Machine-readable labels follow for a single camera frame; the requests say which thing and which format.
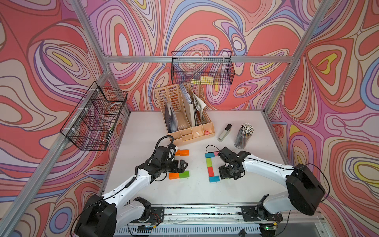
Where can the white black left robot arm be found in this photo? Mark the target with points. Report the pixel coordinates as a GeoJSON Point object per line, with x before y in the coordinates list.
{"type": "Point", "coordinates": [103, 215]}

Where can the teal block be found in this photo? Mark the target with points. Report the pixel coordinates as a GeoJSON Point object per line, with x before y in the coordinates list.
{"type": "Point", "coordinates": [209, 155]}
{"type": "Point", "coordinates": [213, 179]}

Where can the grey stapler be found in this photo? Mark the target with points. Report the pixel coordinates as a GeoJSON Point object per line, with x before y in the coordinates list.
{"type": "Point", "coordinates": [225, 133]}

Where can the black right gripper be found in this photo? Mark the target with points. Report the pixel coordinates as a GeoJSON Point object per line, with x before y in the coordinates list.
{"type": "Point", "coordinates": [223, 174]}

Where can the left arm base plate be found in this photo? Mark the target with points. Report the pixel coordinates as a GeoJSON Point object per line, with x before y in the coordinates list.
{"type": "Point", "coordinates": [153, 215]}

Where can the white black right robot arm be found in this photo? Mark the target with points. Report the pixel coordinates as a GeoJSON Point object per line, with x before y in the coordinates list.
{"type": "Point", "coordinates": [303, 192]}

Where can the beige plastic file organizer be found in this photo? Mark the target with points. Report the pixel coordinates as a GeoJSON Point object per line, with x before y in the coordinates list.
{"type": "Point", "coordinates": [184, 113]}

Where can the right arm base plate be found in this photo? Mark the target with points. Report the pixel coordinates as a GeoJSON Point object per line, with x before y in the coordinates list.
{"type": "Point", "coordinates": [252, 213]}

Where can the yellow sticky notes pad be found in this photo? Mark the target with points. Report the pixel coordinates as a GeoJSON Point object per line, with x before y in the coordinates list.
{"type": "Point", "coordinates": [203, 80]}

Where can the light green block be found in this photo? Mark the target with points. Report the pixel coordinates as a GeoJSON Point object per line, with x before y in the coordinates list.
{"type": "Point", "coordinates": [208, 162]}

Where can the black wire basket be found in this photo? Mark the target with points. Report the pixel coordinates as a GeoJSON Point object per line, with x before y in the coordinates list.
{"type": "Point", "coordinates": [90, 126]}
{"type": "Point", "coordinates": [191, 64]}

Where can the black wire basket left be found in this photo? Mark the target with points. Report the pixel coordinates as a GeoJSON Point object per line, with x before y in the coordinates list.
{"type": "Point", "coordinates": [90, 126]}

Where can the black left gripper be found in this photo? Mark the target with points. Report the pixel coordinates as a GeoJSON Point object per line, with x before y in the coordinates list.
{"type": "Point", "coordinates": [181, 169]}

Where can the black wire basket back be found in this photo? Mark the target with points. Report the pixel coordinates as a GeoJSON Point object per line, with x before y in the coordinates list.
{"type": "Point", "coordinates": [191, 64]}

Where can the red block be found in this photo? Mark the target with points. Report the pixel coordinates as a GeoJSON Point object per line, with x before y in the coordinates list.
{"type": "Point", "coordinates": [210, 171]}

